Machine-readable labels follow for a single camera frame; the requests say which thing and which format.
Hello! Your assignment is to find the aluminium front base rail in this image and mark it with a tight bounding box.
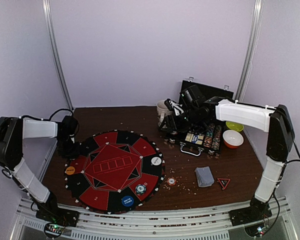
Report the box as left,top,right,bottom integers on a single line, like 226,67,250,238
14,196,300,240

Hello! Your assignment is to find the grey playing card deck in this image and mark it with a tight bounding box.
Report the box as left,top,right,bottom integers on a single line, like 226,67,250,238
195,166,215,188

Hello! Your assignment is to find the black poker chip case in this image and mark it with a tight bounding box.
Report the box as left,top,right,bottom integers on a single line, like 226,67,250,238
165,80,234,157

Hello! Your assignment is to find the round red black poker mat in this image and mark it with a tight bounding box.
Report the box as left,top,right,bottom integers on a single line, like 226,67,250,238
65,129,165,214

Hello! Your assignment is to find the white orange bowl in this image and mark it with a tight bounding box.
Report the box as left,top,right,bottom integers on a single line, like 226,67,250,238
222,130,244,149

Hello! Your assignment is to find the right aluminium frame post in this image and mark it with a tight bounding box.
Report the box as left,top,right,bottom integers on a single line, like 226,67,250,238
234,0,264,102

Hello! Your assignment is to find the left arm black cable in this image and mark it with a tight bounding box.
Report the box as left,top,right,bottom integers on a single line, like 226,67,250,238
19,108,75,123

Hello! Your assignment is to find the poker chip row far right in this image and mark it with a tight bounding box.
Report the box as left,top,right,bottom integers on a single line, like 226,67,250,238
211,125,222,151

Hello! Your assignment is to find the green white chip stack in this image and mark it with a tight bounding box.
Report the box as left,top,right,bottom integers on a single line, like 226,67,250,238
135,184,147,195

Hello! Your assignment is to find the black red triangular token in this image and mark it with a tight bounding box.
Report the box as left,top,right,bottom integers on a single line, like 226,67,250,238
216,177,231,191

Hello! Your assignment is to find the cream ceramic mug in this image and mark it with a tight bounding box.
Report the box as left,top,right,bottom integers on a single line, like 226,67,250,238
156,100,172,126

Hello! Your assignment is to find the orange white chip stack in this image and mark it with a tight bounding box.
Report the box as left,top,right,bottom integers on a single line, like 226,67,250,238
167,177,177,186

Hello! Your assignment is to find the blue card box in case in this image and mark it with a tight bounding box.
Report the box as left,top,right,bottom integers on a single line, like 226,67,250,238
190,133,205,145

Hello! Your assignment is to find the blue small blind button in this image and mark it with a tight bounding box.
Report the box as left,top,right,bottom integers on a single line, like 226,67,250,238
121,195,134,207

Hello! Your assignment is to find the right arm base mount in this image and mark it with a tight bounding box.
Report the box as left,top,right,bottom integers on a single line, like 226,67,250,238
229,205,273,226

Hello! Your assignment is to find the green plastic bowl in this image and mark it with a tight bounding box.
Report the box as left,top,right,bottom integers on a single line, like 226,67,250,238
225,121,244,132

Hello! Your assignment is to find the orange big blind button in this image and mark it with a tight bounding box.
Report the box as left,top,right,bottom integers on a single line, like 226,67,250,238
65,166,76,176

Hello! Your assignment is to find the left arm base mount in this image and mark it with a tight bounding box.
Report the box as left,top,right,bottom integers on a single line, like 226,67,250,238
35,200,80,227

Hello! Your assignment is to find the poker chip row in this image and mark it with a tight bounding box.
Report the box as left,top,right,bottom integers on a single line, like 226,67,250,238
203,123,215,148
211,125,222,151

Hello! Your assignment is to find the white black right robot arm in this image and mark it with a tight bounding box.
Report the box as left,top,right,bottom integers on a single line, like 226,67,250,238
157,85,295,221

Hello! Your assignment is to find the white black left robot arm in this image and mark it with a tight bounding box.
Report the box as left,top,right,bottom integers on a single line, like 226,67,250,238
0,115,80,222

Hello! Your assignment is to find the white dealer button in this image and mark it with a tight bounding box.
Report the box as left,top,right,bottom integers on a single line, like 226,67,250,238
150,156,162,166

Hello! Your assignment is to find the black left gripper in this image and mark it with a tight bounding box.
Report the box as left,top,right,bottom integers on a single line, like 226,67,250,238
56,135,80,158

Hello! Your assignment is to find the aluminium corner frame post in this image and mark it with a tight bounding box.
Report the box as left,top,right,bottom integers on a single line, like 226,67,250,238
42,0,74,110

